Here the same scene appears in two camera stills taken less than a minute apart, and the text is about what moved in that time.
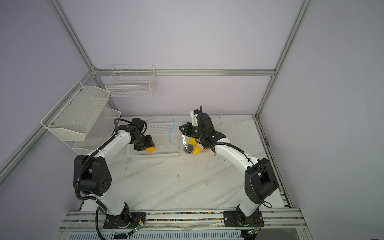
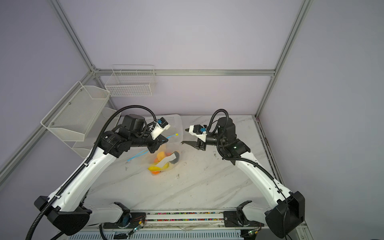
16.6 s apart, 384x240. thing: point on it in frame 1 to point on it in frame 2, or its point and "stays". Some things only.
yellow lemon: (197, 150) to (160, 155)
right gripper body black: (188, 130) to (200, 144)
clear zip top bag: (184, 144) to (167, 156)
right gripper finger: (189, 129) to (193, 143)
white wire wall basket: (131, 80) stays
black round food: (188, 149) to (177, 157)
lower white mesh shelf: (103, 128) stays
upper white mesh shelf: (71, 118) stays
